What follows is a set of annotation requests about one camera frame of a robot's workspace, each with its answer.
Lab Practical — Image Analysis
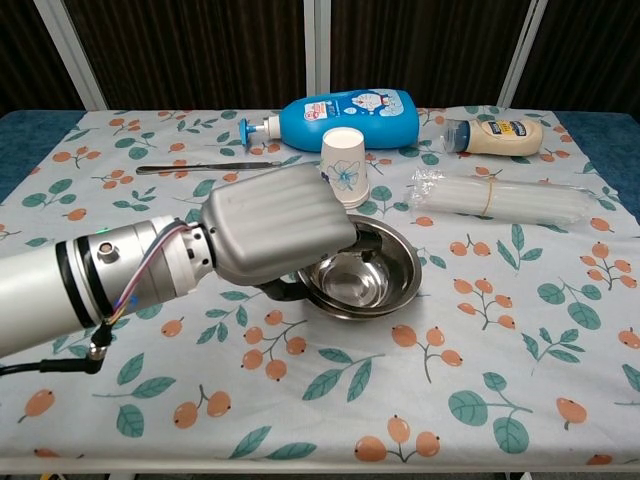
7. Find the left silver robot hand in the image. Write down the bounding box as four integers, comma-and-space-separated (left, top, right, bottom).
199, 163, 385, 304

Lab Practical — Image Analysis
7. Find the steel bowl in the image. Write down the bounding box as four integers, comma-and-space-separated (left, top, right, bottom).
305, 277, 422, 317
310, 293, 417, 323
298, 214, 424, 312

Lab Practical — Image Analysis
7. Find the upside-down white paper cup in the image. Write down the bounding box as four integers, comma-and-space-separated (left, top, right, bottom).
319, 126, 372, 211

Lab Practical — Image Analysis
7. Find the steel table knife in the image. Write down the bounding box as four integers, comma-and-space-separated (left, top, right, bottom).
135, 158, 285, 177

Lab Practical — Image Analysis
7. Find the blue pump detergent bottle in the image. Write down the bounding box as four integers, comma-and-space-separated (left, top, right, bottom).
238, 88, 420, 153

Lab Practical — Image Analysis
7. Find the dark ribbed partition panel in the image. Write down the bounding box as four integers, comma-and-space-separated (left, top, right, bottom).
63, 0, 307, 111
328, 0, 527, 109
0, 0, 85, 115
510, 0, 640, 114

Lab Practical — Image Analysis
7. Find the floral print tablecloth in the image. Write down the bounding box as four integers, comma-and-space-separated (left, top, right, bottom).
0, 106, 640, 470

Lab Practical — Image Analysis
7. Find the mayonnaise squeeze bottle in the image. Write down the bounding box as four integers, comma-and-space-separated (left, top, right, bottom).
441, 118, 545, 156

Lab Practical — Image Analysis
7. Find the white partition frame post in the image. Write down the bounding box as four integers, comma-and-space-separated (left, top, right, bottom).
496, 0, 550, 109
31, 0, 110, 112
302, 0, 333, 109

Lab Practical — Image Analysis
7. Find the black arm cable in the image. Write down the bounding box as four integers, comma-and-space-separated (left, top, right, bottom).
0, 318, 117, 378

